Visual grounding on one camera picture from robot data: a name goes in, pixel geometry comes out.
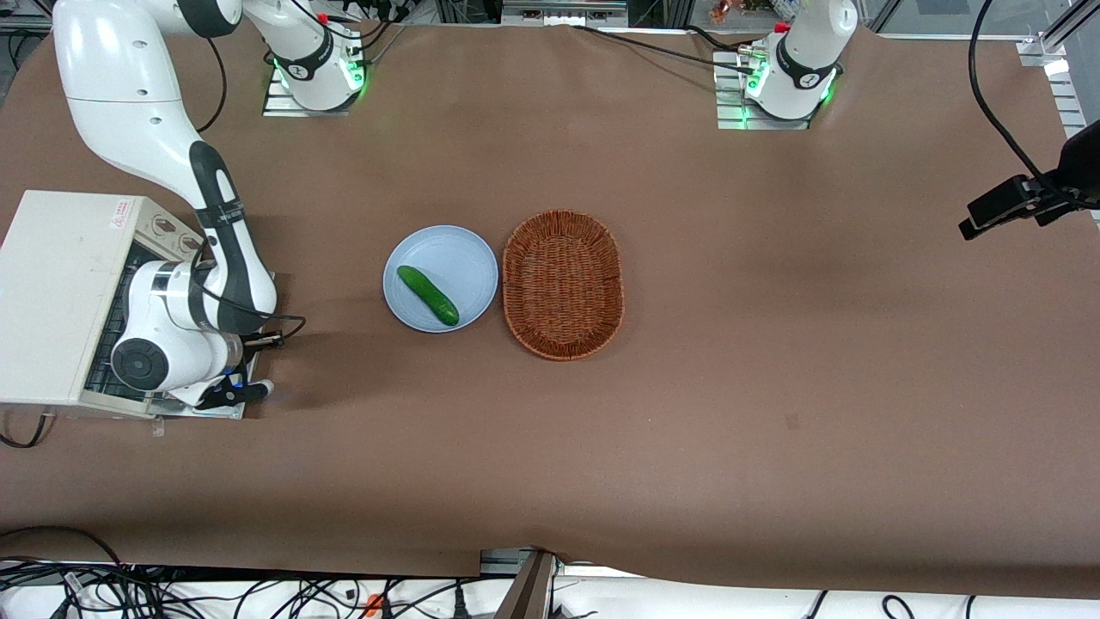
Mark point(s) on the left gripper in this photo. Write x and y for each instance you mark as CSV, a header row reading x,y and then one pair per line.
x,y
1050,203

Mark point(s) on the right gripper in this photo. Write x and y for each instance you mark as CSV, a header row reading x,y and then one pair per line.
x,y
250,351

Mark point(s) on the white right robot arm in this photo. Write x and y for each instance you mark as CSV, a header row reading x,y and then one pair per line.
x,y
129,86

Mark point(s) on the silver oven knob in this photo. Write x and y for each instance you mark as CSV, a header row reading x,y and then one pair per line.
x,y
189,246
164,228

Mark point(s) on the white toaster oven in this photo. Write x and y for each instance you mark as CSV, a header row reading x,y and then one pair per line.
x,y
51,292

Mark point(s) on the red warning sticker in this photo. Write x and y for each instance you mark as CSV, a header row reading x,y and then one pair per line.
x,y
121,214

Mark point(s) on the green cucumber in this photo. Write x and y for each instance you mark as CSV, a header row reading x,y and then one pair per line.
x,y
427,295

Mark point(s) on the light blue plate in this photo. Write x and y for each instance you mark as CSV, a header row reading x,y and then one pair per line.
x,y
451,258

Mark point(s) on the brown wicker basket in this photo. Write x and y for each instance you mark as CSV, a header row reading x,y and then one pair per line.
x,y
563,284

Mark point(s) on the brown table cover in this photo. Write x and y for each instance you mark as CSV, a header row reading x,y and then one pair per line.
x,y
601,447

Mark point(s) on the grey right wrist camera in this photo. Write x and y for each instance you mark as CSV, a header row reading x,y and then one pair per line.
x,y
265,389

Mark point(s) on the aluminium corner frame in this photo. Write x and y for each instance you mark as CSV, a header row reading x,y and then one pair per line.
x,y
1061,77

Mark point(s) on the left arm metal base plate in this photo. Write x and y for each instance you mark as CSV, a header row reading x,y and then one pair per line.
x,y
730,107

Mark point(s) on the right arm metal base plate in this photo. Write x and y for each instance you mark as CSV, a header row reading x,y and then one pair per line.
x,y
279,103

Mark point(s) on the aluminium frame profile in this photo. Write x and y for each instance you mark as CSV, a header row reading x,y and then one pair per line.
x,y
528,589

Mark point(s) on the aluminium frame bar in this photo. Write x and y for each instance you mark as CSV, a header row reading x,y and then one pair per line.
x,y
563,13

